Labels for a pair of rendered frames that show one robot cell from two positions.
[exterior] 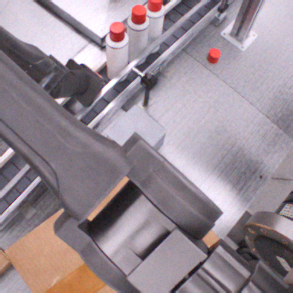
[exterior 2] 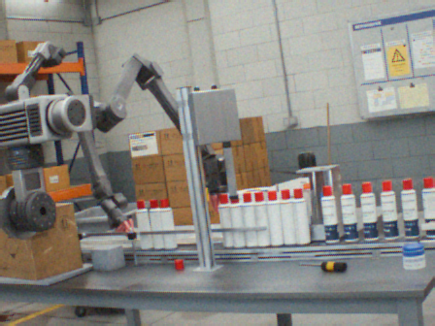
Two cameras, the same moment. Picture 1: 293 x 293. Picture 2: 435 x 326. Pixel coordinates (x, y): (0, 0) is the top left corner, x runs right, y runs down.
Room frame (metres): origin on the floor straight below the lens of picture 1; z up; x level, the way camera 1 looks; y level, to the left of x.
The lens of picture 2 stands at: (0.72, -2.67, 1.34)
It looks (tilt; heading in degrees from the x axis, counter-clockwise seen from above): 3 degrees down; 88
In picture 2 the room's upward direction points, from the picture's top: 8 degrees counter-clockwise
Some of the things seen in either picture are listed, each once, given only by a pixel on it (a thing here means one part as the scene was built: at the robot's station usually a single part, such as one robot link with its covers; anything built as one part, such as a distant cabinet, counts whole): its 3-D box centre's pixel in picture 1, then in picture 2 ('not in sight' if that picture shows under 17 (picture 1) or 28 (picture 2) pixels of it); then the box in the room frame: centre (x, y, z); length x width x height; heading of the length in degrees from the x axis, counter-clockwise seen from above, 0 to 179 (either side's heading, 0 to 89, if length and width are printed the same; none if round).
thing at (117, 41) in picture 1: (117, 53); (144, 224); (0.49, 0.10, 0.98); 0.05 x 0.05 x 0.20
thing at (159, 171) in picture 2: not in sight; (205, 194); (0.82, 3.97, 0.70); 1.20 x 0.82 x 1.39; 151
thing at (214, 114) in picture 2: not in sight; (212, 116); (0.82, -0.21, 1.38); 0.17 x 0.10 x 0.19; 23
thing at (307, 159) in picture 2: not in sight; (309, 182); (1.24, 0.34, 1.04); 0.09 x 0.09 x 0.29
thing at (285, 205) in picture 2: not in sight; (288, 216); (1.04, -0.24, 0.98); 0.05 x 0.05 x 0.20
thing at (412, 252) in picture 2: not in sight; (414, 256); (1.37, -0.70, 0.87); 0.07 x 0.07 x 0.07
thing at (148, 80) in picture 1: (140, 84); (136, 244); (0.45, 0.04, 0.91); 0.07 x 0.03 x 0.16; 58
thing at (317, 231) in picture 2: not in sight; (321, 203); (1.18, -0.23, 1.01); 0.14 x 0.13 x 0.26; 148
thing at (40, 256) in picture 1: (119, 261); (34, 240); (0.03, 0.01, 0.99); 0.30 x 0.24 x 0.27; 137
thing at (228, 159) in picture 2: not in sight; (230, 171); (0.85, -0.25, 1.18); 0.04 x 0.04 x 0.21
